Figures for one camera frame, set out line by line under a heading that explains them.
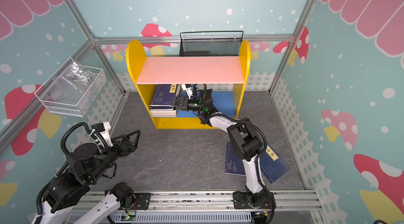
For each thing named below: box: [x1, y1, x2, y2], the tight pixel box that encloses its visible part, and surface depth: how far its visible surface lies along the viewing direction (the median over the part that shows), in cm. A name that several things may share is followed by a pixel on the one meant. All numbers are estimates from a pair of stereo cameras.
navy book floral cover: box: [150, 84, 178, 105], surface depth 83 cm
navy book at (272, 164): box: [259, 144, 291, 184], surface depth 84 cm
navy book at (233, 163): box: [225, 141, 246, 176], surface depth 87 cm
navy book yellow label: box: [149, 104, 178, 111], surface depth 86 cm
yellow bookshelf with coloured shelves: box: [125, 39, 251, 130], surface depth 78 cm
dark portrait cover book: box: [149, 110, 177, 115], surface depth 87 cm
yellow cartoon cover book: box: [150, 113, 178, 118], surface depth 89 cm
